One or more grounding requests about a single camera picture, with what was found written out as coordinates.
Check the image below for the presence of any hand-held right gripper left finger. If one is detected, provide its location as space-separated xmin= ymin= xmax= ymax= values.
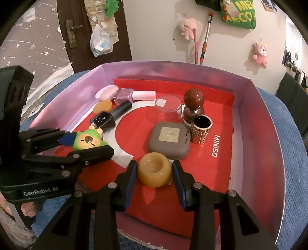
xmin=31 ymin=160 xmax=138 ymax=250

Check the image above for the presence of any black nail polish bottle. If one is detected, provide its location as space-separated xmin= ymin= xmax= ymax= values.
xmin=90 ymin=100 xmax=133 ymax=133

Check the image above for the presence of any silver mop handle orange grip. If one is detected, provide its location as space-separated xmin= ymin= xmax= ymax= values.
xmin=198 ymin=12 xmax=214 ymax=66

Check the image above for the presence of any pink earbud case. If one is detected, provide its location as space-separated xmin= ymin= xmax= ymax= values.
xmin=95 ymin=85 xmax=120 ymax=102

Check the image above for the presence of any clear hanging pocket organizer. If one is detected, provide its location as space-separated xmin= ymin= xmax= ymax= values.
xmin=83 ymin=0 xmax=119 ymax=45

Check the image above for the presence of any bottle with brown ball cap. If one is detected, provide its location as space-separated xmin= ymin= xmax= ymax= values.
xmin=183 ymin=88 xmax=205 ymax=125

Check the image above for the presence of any lilac cardboard box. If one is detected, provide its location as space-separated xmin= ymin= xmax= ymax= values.
xmin=29 ymin=60 xmax=289 ymax=250

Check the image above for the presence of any row of small desk trinkets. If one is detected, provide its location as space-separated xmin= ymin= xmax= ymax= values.
xmin=298 ymin=67 xmax=308 ymax=92

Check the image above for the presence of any blue fleece table cover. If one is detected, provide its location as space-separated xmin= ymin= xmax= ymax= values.
xmin=31 ymin=71 xmax=308 ymax=250

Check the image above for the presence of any pink plush toy white face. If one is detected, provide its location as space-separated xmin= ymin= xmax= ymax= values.
xmin=252 ymin=43 xmax=269 ymax=69

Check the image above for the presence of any wall photo print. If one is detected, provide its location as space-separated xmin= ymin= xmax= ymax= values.
xmin=262 ymin=0 xmax=280 ymax=13

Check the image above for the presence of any grey square case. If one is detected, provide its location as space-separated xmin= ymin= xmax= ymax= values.
xmin=147 ymin=122 xmax=192 ymax=159

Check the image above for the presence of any clear glass dish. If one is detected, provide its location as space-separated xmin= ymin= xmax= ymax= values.
xmin=155 ymin=95 xmax=183 ymax=121

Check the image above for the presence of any black hanging bag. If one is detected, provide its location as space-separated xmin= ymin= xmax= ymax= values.
xmin=195 ymin=0 xmax=223 ymax=6

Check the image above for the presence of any white plastic sheet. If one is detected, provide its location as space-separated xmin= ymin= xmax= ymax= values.
xmin=41 ymin=61 xmax=74 ymax=97

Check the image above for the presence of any black cloth covered table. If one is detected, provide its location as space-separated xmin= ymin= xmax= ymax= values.
xmin=275 ymin=72 xmax=308 ymax=135

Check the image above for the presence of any studded metallic cap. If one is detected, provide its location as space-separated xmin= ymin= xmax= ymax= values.
xmin=191 ymin=115 xmax=213 ymax=145

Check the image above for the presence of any small orange round puff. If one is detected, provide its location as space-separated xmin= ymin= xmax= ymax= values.
xmin=93 ymin=100 xmax=113 ymax=114

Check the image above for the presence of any person's left forearm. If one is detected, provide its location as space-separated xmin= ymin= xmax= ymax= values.
xmin=0 ymin=204 xmax=36 ymax=250

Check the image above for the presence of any brown door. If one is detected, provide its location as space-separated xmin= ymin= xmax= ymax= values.
xmin=56 ymin=0 xmax=133 ymax=74

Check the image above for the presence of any white plastic bag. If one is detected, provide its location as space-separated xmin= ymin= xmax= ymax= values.
xmin=90 ymin=23 xmax=113 ymax=58

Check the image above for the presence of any green bear figurine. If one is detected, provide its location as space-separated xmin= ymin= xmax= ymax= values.
xmin=73 ymin=125 xmax=109 ymax=151

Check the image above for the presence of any amber round jar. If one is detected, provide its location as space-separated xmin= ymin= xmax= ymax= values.
xmin=138 ymin=152 xmax=173 ymax=187

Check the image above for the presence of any green plush toy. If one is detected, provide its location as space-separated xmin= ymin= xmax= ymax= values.
xmin=104 ymin=0 xmax=120 ymax=18

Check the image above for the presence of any pink stick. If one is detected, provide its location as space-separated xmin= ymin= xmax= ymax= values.
xmin=194 ymin=27 xmax=200 ymax=64

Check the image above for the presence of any green printed bag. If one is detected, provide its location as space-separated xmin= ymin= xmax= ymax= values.
xmin=220 ymin=0 xmax=257 ymax=30

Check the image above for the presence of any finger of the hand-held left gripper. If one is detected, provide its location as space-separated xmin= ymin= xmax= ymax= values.
xmin=19 ymin=127 xmax=78 ymax=155
xmin=21 ymin=144 xmax=114 ymax=175

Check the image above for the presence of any person's left hand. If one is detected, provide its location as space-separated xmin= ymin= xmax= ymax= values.
xmin=20 ymin=200 xmax=38 ymax=218

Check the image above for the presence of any white card with round logo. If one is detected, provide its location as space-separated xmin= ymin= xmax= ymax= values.
xmin=28 ymin=103 xmax=44 ymax=118

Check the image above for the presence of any purple nail polish bottle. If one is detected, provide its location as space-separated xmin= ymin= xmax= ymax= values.
xmin=114 ymin=88 xmax=156 ymax=106

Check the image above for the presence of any brass door handle plate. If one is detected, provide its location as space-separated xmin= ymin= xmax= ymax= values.
xmin=66 ymin=20 xmax=83 ymax=50

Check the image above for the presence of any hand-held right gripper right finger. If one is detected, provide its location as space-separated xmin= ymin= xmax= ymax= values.
xmin=172 ymin=160 xmax=277 ymax=250

